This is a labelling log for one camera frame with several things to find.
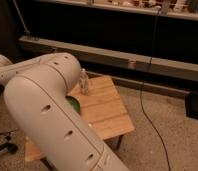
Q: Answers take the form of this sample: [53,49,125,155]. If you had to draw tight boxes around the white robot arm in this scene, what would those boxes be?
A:
[0,53,129,171]

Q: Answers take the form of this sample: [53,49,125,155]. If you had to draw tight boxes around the wooden bamboo table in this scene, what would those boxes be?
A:
[24,75,136,171]

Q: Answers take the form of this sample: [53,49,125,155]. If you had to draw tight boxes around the green bowl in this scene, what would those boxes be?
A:
[66,96,81,113]

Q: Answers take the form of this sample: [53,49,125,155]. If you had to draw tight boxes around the metal lamp stand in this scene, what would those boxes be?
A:
[12,0,39,41]

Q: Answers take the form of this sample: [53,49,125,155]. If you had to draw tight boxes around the long wooden bench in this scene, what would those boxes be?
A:
[19,35,198,82]

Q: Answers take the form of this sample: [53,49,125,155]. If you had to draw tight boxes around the black box on floor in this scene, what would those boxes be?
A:
[185,92,198,120]

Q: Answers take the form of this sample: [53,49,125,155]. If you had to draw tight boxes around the black chair base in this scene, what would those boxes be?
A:
[0,133,18,154]

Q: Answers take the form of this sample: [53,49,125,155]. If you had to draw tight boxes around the black hanging cable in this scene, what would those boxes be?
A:
[139,7,173,171]

